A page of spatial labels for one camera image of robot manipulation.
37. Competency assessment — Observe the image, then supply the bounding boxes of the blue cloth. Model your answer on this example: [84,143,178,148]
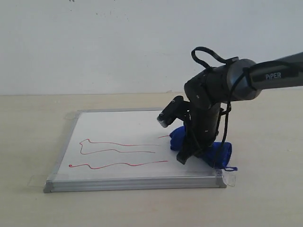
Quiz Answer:
[169,126,238,172]

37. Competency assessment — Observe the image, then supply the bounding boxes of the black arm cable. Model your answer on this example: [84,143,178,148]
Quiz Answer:
[191,46,249,170]

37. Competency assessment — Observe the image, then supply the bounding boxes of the white whiteboard with silver frame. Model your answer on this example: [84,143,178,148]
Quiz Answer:
[44,109,226,193]

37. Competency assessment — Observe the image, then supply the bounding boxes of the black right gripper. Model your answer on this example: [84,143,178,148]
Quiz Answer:
[177,104,222,164]

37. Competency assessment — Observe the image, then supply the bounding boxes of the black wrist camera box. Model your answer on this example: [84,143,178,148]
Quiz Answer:
[157,96,190,128]

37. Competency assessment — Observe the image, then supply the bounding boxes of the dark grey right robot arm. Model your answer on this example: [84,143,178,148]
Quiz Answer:
[177,47,303,164]

